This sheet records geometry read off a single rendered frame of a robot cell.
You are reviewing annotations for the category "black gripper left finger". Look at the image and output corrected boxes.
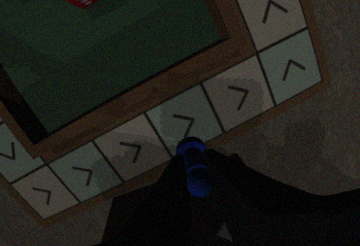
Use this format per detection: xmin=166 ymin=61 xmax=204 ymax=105
xmin=94 ymin=153 xmax=194 ymax=246

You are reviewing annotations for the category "blue pawn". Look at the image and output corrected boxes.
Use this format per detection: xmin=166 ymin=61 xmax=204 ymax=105
xmin=176 ymin=136 xmax=215 ymax=197

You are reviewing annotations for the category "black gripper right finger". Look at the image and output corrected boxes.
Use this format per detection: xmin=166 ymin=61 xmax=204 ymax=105
xmin=203 ymin=148 xmax=360 ymax=246

